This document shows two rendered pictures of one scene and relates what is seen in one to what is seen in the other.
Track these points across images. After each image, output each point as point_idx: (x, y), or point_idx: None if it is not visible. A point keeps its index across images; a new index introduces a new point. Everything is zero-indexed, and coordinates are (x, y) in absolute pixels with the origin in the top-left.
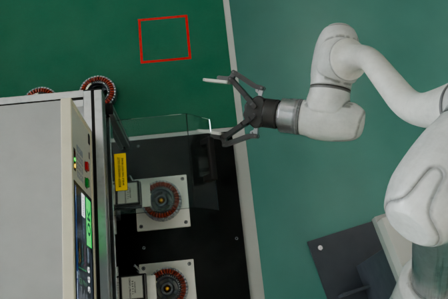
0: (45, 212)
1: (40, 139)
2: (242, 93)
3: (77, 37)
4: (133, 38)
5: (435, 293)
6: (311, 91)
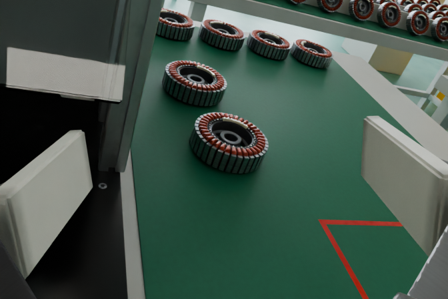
0: None
1: None
2: (441, 283)
3: (325, 140)
4: (365, 212)
5: None
6: None
